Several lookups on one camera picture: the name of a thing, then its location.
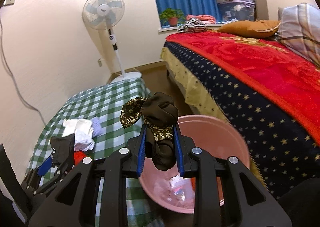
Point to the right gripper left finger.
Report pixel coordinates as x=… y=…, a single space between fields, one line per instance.
x=91 y=184

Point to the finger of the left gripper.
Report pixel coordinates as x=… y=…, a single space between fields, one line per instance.
x=34 y=176
x=59 y=175

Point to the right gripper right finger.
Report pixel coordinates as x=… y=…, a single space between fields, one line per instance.
x=227 y=193

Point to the red plastic bag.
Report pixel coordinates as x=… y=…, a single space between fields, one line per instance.
x=78 y=157

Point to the white bag green print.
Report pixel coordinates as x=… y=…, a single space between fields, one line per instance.
x=83 y=133

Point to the clear plastic bag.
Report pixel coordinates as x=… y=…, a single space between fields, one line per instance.
x=175 y=191

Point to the pink plastic basin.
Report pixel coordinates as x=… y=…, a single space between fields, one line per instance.
x=209 y=133

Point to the dark floral cloth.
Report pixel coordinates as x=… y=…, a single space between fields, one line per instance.
x=160 y=116

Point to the black packet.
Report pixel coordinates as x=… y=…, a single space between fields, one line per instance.
x=62 y=149

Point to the orange plastic bag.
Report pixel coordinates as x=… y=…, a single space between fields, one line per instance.
x=193 y=183

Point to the lilac foam net sheet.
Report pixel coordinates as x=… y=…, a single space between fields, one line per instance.
x=96 y=125

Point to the navy star bedsheet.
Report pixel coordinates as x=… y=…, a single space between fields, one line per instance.
x=283 y=154

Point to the red floral blanket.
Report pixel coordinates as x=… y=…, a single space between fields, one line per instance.
x=275 y=72

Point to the zebra striped cloth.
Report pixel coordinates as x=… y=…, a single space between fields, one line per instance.
x=192 y=25

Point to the potted green plant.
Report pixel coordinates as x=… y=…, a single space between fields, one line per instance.
x=172 y=16

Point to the white standing fan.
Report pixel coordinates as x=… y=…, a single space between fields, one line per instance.
x=103 y=15

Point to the pink folded clothes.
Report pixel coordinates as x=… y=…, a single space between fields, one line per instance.
x=206 y=19

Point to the orange brown pillow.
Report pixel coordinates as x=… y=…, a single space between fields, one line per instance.
x=251 y=29

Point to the plaid grey pillow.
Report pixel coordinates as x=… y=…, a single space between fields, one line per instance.
x=299 y=31

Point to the clear storage box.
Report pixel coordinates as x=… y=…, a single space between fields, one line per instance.
x=239 y=10

